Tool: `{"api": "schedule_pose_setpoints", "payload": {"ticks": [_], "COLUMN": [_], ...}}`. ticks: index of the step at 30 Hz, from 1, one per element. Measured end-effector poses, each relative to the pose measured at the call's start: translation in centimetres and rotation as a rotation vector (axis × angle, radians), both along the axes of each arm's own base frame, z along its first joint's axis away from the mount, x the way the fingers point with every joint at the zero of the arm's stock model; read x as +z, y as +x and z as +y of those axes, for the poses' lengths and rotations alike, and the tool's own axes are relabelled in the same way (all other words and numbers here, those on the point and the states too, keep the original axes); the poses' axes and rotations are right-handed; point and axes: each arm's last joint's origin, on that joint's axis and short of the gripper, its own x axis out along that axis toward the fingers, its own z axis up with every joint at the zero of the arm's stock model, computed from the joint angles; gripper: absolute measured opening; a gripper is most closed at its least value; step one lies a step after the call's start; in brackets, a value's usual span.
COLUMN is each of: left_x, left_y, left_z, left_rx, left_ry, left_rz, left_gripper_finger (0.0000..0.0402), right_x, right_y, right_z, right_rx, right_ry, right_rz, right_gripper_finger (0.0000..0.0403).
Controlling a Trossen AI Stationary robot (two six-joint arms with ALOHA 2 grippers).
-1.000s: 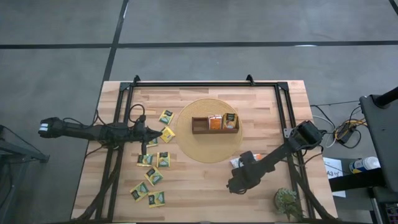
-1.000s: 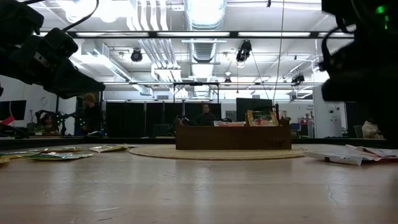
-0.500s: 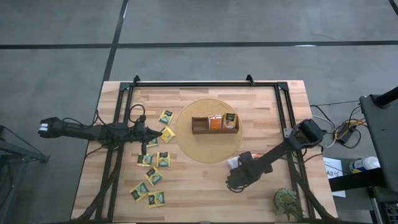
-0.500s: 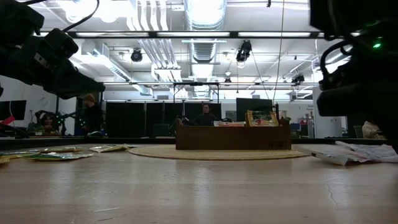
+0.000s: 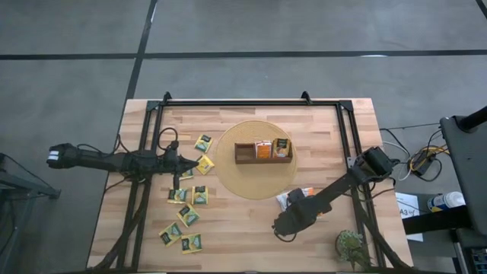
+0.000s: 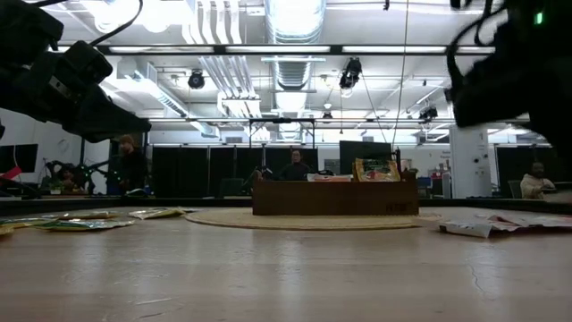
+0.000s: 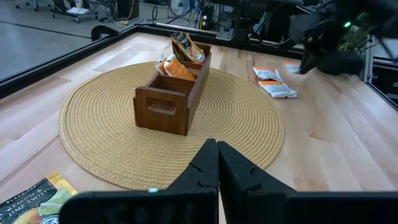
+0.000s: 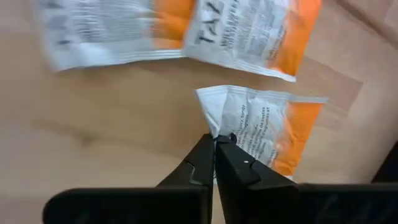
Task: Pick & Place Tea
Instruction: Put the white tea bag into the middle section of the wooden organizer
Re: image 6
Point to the white LED light bar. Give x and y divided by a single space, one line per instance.
161 49
277 49
393 49

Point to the black hanging ceiling camera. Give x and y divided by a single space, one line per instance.
350 71
196 80
429 112

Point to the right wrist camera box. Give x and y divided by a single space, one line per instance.
487 98

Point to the white pillar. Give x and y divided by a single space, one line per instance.
469 165

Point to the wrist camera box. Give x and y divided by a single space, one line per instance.
487 98
88 60

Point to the brown wooden tea box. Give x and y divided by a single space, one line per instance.
322 201

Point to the white rectangular ceiling duct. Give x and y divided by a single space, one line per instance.
152 91

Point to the black computer monitor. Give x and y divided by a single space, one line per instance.
364 149
24 156

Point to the pink object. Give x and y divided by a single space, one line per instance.
11 173

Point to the white ceiling pipe bundle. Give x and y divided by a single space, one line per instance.
223 67

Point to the black partition wall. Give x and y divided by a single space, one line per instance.
507 167
210 170

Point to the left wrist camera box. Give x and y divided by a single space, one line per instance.
88 60

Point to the person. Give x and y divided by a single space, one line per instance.
534 185
295 172
129 170
68 176

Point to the round woven placemat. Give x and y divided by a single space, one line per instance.
313 222

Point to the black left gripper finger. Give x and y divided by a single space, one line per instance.
107 118

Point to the round silver ceiling duct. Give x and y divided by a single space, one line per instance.
295 22

